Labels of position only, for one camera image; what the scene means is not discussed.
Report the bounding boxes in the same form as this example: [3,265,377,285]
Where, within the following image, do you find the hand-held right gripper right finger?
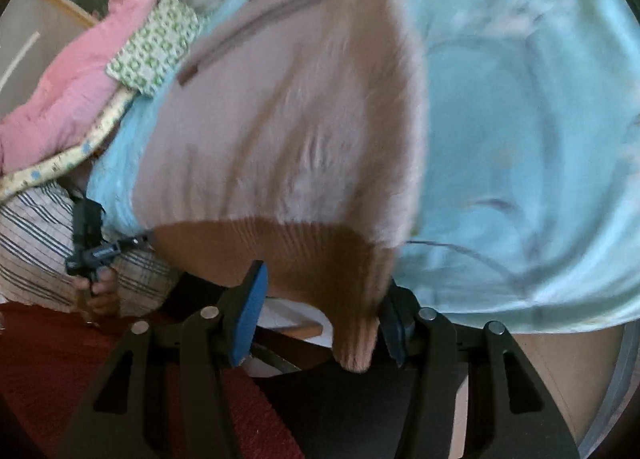
[379,283,581,459]

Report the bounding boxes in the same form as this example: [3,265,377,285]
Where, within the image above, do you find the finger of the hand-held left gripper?
[117,233,152,253]

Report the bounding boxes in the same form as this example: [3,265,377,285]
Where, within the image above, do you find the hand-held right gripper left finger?
[60,260,269,459]

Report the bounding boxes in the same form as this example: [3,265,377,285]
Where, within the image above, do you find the beige and brown knit sweater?
[132,0,432,373]

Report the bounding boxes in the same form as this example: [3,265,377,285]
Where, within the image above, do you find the person's left hand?
[74,266,121,316]

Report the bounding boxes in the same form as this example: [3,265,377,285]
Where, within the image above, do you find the striped white cloth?
[0,183,179,318]

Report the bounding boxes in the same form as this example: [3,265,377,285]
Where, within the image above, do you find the dark cloth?
[165,273,472,459]

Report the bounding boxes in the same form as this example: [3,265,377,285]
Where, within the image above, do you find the yellow dotted blanket edge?
[0,86,139,202]

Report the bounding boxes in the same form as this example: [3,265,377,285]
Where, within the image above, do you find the red rug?
[0,303,304,459]

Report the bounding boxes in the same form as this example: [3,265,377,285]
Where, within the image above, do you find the pink quilt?
[0,0,174,174]

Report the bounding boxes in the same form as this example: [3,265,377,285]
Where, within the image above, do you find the green patterned cloth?
[105,0,202,98]

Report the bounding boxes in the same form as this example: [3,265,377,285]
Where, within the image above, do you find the light blue bed sheet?
[87,0,640,336]

